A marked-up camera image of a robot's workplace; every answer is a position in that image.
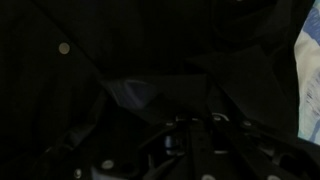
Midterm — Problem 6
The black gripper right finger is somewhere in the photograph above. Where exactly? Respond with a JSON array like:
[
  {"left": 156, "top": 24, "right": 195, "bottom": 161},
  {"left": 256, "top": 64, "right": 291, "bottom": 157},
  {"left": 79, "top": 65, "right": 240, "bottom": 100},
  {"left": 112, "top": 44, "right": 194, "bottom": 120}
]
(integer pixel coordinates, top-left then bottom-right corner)
[{"left": 203, "top": 113, "right": 320, "bottom": 180}]

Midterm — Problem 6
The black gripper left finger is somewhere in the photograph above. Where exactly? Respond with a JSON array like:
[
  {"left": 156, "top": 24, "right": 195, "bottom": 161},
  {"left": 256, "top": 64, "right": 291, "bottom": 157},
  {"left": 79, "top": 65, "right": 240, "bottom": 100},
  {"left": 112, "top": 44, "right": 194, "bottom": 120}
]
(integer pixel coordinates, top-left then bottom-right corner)
[{"left": 89, "top": 118, "right": 205, "bottom": 180}]

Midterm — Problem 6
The black coat with white badge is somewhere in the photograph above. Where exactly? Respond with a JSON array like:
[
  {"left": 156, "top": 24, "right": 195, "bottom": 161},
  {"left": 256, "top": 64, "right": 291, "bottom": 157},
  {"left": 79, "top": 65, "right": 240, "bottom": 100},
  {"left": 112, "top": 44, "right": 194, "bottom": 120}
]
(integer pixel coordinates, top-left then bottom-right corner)
[{"left": 0, "top": 0, "right": 316, "bottom": 180}]

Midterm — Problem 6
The blue plaid quilt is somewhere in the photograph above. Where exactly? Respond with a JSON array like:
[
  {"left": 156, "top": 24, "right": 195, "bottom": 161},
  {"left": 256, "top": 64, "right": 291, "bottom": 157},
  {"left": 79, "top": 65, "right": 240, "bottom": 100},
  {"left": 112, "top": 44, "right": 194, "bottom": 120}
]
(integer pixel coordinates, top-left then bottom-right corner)
[{"left": 294, "top": 5, "right": 320, "bottom": 146}]

